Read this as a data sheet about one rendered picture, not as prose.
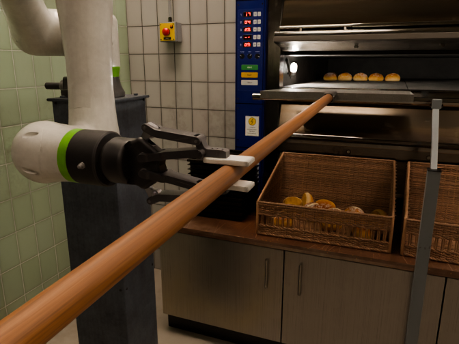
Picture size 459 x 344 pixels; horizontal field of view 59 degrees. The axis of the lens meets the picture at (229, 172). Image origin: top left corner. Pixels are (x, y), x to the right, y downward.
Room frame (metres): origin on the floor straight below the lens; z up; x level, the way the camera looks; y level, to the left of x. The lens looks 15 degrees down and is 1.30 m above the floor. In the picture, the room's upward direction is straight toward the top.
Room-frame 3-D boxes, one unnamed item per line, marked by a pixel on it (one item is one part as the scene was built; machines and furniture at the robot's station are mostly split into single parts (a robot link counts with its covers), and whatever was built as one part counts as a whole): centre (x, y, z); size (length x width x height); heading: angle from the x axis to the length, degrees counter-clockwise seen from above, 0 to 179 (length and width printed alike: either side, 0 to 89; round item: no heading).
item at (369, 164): (1.77, -0.45, 0.72); 0.56 x 0.49 x 0.28; 69
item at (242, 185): (0.58, 0.00, 1.13); 0.07 x 0.03 x 0.01; 69
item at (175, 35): (2.32, 0.32, 1.46); 0.10 x 0.07 x 0.10; 68
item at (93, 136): (0.67, 0.21, 1.15); 0.12 x 0.06 x 0.09; 159
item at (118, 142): (0.64, 0.15, 1.15); 0.09 x 0.07 x 0.08; 69
